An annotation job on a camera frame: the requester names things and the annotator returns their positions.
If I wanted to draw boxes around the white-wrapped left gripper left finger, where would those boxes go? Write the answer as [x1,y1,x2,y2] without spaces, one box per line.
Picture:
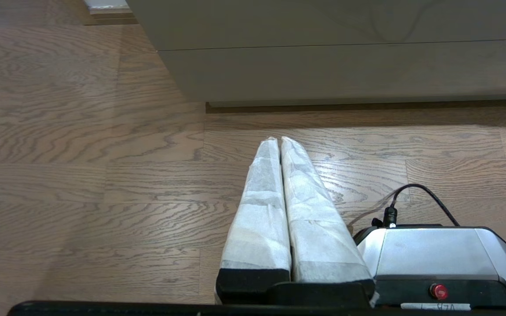
[216,137,292,304]

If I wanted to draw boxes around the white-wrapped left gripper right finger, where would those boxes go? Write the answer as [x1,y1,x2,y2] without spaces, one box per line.
[273,136,376,308]

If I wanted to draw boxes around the beige long drawer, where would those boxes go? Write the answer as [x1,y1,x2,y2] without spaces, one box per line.
[126,0,506,51]

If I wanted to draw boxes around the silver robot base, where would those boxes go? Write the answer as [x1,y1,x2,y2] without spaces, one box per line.
[353,224,506,312]

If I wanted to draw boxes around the red emergency stop button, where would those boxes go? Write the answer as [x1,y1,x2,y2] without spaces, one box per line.
[430,283,449,300]

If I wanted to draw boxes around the beige glossy cabinet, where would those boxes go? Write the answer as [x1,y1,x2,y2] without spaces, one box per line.
[126,0,506,114]

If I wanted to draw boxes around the black base cable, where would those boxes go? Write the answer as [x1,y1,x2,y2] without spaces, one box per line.
[383,183,506,265]

